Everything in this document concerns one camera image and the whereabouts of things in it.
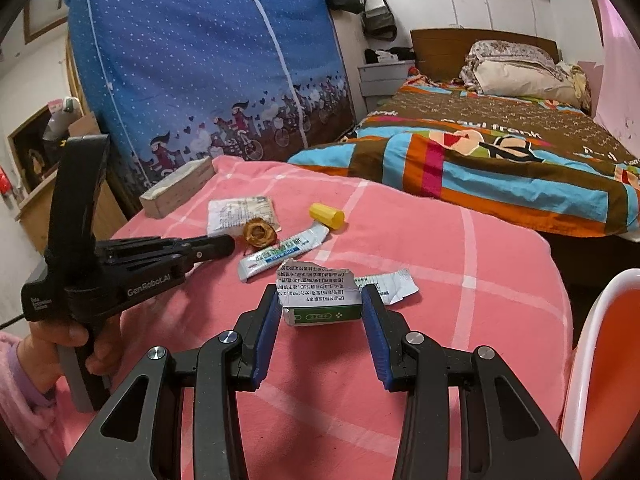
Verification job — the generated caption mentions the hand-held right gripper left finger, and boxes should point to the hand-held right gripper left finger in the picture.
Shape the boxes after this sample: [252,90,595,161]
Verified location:
[55,284,282,480]

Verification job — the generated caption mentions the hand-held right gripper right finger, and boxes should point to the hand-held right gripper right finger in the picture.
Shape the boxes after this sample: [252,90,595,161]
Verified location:
[360,284,584,480]

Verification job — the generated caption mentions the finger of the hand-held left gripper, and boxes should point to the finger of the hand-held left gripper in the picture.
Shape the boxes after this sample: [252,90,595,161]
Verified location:
[96,236,183,257]
[100,234,237,283]

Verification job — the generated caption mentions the white paper packet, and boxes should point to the white paper packet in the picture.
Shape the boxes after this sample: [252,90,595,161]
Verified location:
[207,196,284,239]

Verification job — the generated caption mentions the round brown dried peel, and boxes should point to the round brown dried peel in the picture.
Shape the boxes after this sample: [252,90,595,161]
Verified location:
[242,217,279,251]

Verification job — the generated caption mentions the white foil wrapper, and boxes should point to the white foil wrapper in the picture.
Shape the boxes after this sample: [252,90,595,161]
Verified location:
[354,268,421,307]

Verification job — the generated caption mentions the torn green white medicine box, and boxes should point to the torn green white medicine box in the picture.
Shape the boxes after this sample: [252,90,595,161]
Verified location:
[276,258,364,329]

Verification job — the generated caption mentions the silver tube with yellow cap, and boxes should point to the silver tube with yellow cap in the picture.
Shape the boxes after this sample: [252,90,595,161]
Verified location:
[238,202,346,284]

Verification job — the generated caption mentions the orange bucket with white rim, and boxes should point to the orange bucket with white rim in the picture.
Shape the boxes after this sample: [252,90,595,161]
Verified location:
[560,268,640,480]

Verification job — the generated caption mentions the person's left forearm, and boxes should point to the person's left forearm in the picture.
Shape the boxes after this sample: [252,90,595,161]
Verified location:
[0,331,70,461]

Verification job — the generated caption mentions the person's left hand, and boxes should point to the person's left hand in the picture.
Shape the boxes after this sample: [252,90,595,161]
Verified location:
[28,309,126,377]

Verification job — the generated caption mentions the wooden cabinet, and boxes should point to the wooden cabinet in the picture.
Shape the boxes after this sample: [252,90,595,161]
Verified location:
[14,180,129,263]

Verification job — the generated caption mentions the thick brown book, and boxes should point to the thick brown book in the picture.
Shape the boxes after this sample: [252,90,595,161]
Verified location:
[139,156,216,220]

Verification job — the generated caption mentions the pink checked blanket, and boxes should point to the pink checked blanket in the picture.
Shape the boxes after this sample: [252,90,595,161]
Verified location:
[50,155,574,480]

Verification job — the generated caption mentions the dark framed picture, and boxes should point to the dark framed picture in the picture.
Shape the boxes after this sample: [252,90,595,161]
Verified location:
[6,105,67,207]

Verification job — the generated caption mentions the small cardboard box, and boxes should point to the small cardboard box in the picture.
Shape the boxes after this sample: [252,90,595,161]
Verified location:
[67,112,104,139]

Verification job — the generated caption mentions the blue dotted fabric wardrobe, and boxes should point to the blue dotted fabric wardrobe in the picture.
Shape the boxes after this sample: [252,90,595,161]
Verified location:
[65,0,359,202]

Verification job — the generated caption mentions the colourful patterned bedspread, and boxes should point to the colourful patterned bedspread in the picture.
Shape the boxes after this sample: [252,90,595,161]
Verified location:
[287,74,640,239]

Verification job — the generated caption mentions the grey bedside drawer unit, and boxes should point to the grey bedside drawer unit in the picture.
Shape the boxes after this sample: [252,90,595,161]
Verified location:
[357,60,417,114]

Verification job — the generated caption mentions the black and white handbag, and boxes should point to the black and white handbag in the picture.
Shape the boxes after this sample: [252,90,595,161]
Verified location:
[361,0,399,42]

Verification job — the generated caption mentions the wooden bed headboard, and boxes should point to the wooden bed headboard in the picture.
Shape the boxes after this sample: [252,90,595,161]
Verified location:
[410,27,561,84]

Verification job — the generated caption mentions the folded quilt and pillows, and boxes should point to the folded quilt and pillows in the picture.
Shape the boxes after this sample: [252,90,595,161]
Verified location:
[460,40,594,112]

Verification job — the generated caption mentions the pink hanging sheet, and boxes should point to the pink hanging sheet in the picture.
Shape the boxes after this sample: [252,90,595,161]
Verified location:
[577,0,640,157]

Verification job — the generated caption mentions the wall picture frame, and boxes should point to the wall picture frame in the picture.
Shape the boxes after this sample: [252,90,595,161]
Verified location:
[22,0,69,44]

